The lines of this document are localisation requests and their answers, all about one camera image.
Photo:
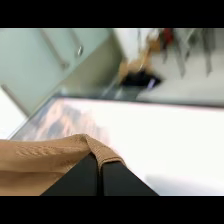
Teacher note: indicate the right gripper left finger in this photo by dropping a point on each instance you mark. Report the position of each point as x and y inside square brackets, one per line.
[78, 181]

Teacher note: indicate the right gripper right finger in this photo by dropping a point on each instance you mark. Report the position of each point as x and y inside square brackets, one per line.
[123, 181]

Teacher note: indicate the tan garment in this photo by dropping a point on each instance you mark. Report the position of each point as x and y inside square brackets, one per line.
[36, 160]

